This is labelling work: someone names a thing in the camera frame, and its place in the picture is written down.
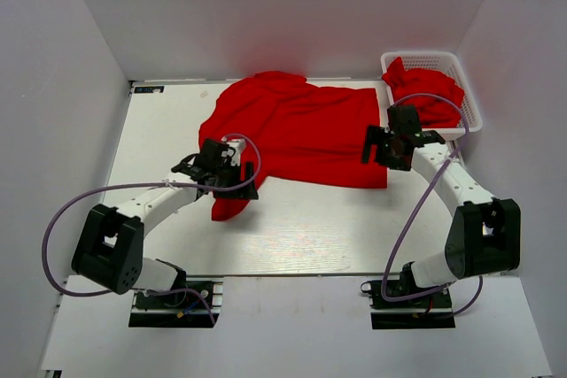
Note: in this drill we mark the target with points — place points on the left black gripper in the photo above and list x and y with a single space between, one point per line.
244 189

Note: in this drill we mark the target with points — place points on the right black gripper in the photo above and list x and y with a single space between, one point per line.
376 135

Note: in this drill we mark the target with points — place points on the red t shirt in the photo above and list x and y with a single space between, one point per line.
301 132
427 84

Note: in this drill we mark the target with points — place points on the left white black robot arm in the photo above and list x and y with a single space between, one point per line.
110 251

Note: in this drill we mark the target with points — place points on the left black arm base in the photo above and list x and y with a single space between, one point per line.
199 307

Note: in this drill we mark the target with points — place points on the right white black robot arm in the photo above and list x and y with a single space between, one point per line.
485 233

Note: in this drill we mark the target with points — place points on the red t shirt in basket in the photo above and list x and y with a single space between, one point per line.
427 84

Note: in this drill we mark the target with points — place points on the white plastic basket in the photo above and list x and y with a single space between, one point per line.
448 64

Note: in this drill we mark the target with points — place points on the dark label sticker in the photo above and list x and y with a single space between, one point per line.
148 89

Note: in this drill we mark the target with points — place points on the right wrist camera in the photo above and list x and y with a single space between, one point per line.
405 126

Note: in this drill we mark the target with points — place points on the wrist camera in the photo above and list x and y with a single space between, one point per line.
405 126
214 158

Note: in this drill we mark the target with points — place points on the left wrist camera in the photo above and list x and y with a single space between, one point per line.
214 158

